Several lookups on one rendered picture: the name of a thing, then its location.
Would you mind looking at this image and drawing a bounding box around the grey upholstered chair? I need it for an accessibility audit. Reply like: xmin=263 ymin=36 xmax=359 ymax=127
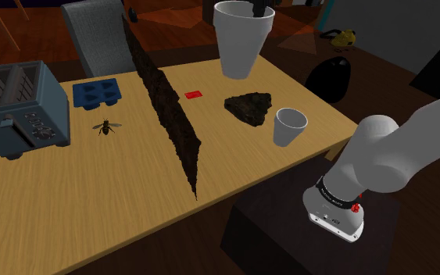
xmin=60 ymin=0 xmax=137 ymax=78

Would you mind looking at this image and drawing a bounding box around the large white cup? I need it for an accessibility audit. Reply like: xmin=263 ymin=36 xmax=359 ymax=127
xmin=213 ymin=0 xmax=276 ymax=80

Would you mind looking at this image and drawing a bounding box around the long dark brown shard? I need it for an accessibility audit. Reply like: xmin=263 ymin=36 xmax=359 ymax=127
xmin=121 ymin=14 xmax=202 ymax=202

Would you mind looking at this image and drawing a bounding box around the light wooden table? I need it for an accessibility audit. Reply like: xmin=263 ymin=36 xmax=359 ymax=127
xmin=0 ymin=53 xmax=359 ymax=275

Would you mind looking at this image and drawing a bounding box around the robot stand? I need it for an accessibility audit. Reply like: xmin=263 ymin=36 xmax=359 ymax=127
xmin=219 ymin=152 xmax=402 ymax=275

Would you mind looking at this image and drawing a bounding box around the blue-grey toaster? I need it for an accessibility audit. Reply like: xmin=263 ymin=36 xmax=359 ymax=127
xmin=0 ymin=59 xmax=71 ymax=161

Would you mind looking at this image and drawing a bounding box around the dark brown wedge-shaped lump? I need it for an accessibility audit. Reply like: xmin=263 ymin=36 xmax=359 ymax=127
xmin=224 ymin=91 xmax=273 ymax=128

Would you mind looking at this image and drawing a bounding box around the small white cup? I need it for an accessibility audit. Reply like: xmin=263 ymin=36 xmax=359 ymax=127
xmin=272 ymin=107 xmax=309 ymax=148

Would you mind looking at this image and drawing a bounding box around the black egg-shaped object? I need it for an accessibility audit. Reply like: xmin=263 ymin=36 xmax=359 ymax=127
xmin=304 ymin=55 xmax=352 ymax=104

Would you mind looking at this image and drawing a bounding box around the bee figure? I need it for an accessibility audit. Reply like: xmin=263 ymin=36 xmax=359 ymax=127
xmin=91 ymin=118 xmax=123 ymax=137

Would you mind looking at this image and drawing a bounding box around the yellow and black appliance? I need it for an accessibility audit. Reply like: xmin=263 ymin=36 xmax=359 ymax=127
xmin=320 ymin=29 xmax=357 ymax=48

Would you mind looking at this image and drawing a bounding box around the blue mould tray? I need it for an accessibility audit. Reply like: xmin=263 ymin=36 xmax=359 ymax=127
xmin=72 ymin=77 xmax=123 ymax=112

